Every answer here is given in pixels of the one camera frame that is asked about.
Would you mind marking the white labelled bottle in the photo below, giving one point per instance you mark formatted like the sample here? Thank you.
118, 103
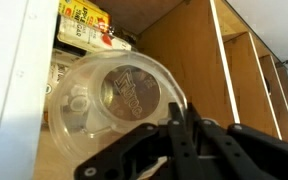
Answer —
84, 33

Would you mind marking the jar with pale printed label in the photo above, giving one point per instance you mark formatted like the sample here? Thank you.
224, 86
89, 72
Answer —
58, 66

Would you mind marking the black cabinet hinge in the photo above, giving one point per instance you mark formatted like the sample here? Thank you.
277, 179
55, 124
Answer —
284, 62

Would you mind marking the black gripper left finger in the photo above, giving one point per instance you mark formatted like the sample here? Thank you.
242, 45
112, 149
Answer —
144, 153

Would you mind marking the clear plastic container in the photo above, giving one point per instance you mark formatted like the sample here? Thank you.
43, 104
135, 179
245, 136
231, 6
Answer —
84, 83

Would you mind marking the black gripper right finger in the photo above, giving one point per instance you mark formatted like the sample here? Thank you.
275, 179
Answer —
250, 156

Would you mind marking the white wall cabinet wooden interior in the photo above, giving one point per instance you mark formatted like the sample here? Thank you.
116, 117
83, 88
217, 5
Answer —
190, 66

